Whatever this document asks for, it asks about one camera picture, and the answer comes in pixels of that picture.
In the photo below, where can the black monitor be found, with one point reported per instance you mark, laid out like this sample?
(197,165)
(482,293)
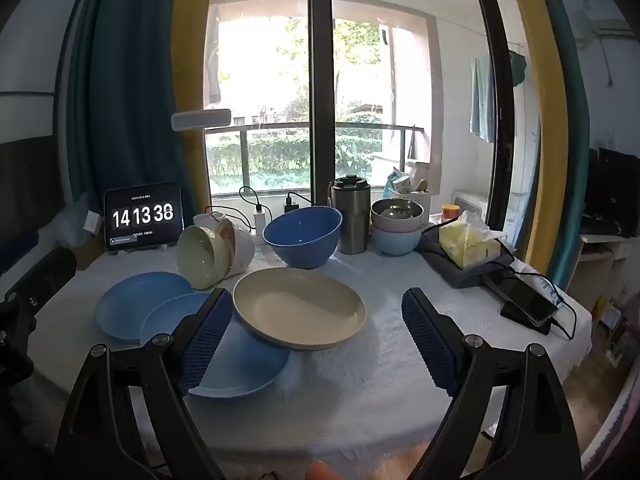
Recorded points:
(615,190)

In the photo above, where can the balcony railing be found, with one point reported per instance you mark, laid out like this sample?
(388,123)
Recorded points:
(280,127)

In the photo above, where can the white desk lamp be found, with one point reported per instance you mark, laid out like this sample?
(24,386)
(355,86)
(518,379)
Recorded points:
(200,120)

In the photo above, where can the yellow curtain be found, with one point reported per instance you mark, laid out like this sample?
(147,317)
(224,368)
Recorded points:
(192,35)
(546,135)

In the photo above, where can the cardboard box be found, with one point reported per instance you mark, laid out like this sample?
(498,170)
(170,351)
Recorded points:
(92,255)

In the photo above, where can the black smartphone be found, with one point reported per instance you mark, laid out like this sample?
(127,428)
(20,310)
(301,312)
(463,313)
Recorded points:
(522,297)

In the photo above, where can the light blue hanging towel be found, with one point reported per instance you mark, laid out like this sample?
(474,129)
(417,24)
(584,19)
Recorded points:
(481,100)

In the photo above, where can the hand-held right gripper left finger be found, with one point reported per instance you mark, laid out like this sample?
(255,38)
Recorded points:
(205,345)

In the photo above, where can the dark window post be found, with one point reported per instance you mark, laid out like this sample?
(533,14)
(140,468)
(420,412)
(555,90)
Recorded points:
(321,85)

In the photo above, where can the white charger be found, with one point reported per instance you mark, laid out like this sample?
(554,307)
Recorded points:
(259,222)

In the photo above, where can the green bowl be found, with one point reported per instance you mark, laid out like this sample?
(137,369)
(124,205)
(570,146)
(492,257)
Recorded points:
(200,257)

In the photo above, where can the black charger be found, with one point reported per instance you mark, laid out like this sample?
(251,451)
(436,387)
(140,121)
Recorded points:
(291,206)

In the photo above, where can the beige plate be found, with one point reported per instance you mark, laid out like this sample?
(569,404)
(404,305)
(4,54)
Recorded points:
(300,305)

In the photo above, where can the person's right hand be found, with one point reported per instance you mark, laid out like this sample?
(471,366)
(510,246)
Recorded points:
(321,472)

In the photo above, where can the clear plastic bag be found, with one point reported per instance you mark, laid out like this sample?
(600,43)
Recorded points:
(67,225)

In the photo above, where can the yellow tissue pack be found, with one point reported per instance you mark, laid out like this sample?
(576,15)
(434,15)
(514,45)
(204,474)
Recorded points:
(465,245)

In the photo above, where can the blue plate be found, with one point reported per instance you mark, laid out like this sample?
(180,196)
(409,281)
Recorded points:
(245,365)
(125,310)

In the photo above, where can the light wooden desk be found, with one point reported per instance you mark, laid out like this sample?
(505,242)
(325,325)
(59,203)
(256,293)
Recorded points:
(597,260)

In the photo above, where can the dark green hanging garment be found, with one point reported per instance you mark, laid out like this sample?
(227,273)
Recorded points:
(518,67)

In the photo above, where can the large blue bowl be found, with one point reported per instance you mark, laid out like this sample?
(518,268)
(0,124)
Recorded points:
(300,235)

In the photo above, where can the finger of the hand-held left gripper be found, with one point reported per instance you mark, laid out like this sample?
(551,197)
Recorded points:
(50,272)

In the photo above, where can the tablet showing clock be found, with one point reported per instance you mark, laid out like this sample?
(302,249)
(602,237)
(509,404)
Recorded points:
(142,215)

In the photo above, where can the teal curtain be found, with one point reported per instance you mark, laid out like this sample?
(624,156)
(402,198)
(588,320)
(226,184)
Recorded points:
(130,85)
(576,160)

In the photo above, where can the pink strawberry bowl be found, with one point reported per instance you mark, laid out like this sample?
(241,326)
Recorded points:
(242,252)

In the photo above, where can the steel tumbler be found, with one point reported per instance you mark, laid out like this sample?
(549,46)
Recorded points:
(351,220)

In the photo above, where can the dark sliding door frame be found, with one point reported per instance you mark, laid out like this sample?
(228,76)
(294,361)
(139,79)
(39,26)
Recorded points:
(502,110)

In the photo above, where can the small light blue bowl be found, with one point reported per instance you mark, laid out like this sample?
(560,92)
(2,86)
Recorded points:
(395,242)

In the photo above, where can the small pink bowl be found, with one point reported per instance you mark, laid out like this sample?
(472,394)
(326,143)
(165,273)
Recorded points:
(380,228)

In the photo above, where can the small white box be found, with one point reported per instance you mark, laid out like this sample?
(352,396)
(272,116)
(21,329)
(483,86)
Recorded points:
(92,222)

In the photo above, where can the grey pouch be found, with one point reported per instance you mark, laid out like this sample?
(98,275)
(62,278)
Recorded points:
(440,260)

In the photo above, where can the white air conditioner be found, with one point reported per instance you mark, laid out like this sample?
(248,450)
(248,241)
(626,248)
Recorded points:
(615,27)

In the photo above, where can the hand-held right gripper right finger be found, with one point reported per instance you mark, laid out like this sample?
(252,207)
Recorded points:
(430,345)

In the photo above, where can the white basket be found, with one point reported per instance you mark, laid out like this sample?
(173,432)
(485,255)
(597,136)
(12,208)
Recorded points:
(412,201)

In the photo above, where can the white appliance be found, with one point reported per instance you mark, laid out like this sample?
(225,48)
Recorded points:
(470,205)

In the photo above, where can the orange jar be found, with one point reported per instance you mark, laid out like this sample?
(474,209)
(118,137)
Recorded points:
(450,212)

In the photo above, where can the black power bank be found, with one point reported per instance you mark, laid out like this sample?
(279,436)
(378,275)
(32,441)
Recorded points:
(515,314)

